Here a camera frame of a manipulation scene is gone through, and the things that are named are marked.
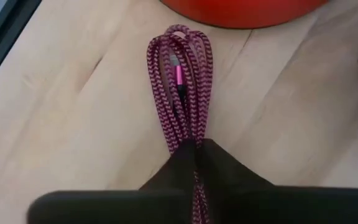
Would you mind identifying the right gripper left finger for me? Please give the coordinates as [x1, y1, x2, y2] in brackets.
[138, 138, 198, 190]

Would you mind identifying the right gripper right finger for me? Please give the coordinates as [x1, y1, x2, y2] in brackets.
[198, 138, 275, 190]

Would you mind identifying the magenta braided USB cable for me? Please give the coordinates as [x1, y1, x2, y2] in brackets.
[146, 24, 214, 224]

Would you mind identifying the red round bowl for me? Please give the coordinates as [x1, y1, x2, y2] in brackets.
[160, 0, 329, 29]

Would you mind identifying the black aluminium table frame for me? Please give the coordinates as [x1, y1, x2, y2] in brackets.
[0, 0, 42, 94]

